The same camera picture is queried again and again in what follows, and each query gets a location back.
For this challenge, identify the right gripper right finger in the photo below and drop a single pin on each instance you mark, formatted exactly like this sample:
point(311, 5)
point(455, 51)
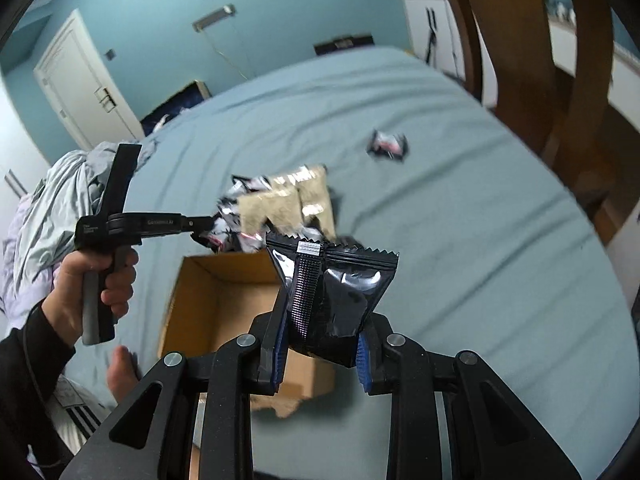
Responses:
point(452, 416)

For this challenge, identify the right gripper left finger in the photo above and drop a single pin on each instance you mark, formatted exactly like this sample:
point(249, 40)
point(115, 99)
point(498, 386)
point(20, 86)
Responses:
point(150, 435)

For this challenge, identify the lone black white snack packet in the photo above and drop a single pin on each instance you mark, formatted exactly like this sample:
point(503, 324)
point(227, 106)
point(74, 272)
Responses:
point(389, 145)

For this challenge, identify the black sleeve left forearm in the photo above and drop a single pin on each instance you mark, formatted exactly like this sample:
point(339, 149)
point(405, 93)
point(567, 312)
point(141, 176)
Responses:
point(32, 360)

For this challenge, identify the person's left hand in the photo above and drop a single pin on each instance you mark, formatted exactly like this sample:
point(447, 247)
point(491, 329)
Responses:
point(63, 307)

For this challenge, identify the crumpled grey blanket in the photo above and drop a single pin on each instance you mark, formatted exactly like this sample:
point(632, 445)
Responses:
point(42, 231)

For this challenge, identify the brown cardboard box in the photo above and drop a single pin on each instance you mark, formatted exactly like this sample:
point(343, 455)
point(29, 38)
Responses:
point(215, 299)

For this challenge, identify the black white snack packet left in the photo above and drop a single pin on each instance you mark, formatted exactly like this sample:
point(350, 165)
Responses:
point(225, 234)

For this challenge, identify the dark blue framed picture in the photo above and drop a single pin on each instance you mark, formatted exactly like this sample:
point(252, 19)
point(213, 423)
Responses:
point(189, 96)

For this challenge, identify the beige sachet lower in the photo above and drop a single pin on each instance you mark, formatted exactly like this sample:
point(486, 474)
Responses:
point(280, 207)

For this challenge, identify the beige sachet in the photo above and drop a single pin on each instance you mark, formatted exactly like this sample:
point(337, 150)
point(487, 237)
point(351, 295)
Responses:
point(309, 182)
point(280, 207)

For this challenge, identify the white door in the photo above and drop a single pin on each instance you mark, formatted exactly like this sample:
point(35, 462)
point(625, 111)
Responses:
point(81, 91)

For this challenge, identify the beige sachet upper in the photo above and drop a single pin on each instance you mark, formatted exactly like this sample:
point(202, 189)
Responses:
point(309, 182)

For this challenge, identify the black box behind bed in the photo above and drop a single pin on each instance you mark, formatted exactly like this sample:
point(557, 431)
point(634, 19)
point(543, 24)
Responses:
point(343, 43)

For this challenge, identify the brown wooden chair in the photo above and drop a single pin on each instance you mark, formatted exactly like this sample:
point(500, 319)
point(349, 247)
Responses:
point(563, 115)

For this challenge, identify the white cabinet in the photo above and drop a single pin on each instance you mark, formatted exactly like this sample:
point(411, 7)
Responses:
point(434, 36)

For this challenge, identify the wall mounted grey bracket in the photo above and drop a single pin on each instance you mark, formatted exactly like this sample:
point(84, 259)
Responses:
point(226, 11)

